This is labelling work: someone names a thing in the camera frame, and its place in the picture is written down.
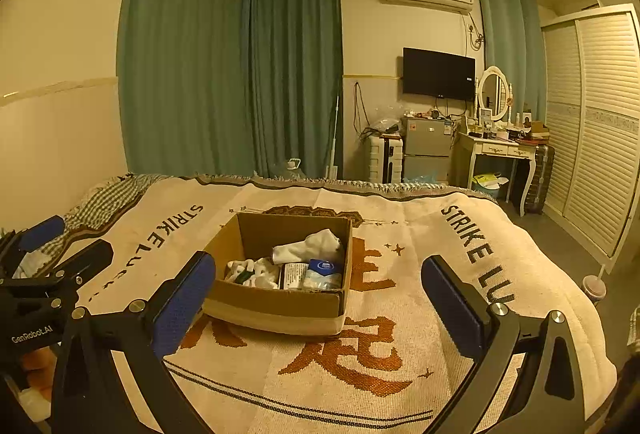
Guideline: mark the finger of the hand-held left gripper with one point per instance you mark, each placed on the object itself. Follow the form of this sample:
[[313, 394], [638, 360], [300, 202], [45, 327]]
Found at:
[[45, 229], [85, 259]]

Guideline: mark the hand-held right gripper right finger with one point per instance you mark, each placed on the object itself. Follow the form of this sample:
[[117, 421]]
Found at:
[[452, 309]]

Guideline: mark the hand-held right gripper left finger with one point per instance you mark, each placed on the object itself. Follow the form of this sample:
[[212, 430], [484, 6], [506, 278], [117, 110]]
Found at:
[[185, 304]]

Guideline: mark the white socks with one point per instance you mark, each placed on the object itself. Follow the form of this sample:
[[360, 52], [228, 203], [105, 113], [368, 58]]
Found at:
[[240, 270]]

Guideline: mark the brown cardboard box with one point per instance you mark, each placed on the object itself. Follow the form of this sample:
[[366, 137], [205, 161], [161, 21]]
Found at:
[[270, 309]]

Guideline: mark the white wet wipes pack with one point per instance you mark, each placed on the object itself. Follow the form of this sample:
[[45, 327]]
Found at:
[[292, 276]]

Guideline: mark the blue tissue packet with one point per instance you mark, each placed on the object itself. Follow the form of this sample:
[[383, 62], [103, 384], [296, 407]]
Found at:
[[324, 275]]

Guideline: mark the person's left hand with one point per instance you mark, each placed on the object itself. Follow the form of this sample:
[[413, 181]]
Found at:
[[39, 366]]

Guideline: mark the green checkered bed sheet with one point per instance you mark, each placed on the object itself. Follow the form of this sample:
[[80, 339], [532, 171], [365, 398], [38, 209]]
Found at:
[[105, 199]]

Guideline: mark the beige printed blanket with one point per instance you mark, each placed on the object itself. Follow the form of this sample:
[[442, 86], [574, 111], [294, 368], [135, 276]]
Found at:
[[425, 224]]

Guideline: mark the bin with yellow bag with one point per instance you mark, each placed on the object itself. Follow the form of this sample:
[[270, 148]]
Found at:
[[487, 186]]

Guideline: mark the plastic cup with straw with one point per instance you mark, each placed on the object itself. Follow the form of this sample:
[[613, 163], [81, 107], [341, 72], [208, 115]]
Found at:
[[595, 286]]

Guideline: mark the dark suitcase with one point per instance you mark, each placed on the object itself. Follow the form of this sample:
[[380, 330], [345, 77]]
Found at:
[[541, 179]]

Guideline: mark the white ribbed suitcase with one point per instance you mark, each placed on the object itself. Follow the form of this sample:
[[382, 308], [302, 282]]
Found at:
[[385, 159]]

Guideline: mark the white dressing table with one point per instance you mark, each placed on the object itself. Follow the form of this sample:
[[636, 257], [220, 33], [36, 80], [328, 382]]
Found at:
[[492, 148]]

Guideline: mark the grey mini fridge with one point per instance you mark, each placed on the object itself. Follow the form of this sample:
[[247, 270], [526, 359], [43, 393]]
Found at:
[[427, 144]]

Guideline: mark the clear plastic bag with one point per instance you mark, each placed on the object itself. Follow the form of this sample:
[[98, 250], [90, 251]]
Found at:
[[385, 126]]

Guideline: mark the brown box on table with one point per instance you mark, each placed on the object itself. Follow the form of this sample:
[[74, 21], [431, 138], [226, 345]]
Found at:
[[536, 130]]

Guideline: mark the white mop pole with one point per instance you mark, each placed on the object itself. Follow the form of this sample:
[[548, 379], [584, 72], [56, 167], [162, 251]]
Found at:
[[334, 144]]

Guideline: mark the white oval mirror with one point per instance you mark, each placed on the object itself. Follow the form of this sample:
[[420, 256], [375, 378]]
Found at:
[[492, 91]]

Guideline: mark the wide green curtain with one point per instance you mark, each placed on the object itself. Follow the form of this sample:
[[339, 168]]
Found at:
[[185, 54]]

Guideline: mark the white louvered wardrobe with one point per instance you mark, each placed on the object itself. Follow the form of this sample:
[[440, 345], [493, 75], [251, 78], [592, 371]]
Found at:
[[595, 129]]

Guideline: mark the narrow green curtain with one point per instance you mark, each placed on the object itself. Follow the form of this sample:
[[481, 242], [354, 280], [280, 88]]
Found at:
[[510, 44]]

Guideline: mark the black wall television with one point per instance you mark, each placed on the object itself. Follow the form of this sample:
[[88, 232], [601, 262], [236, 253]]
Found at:
[[439, 74]]

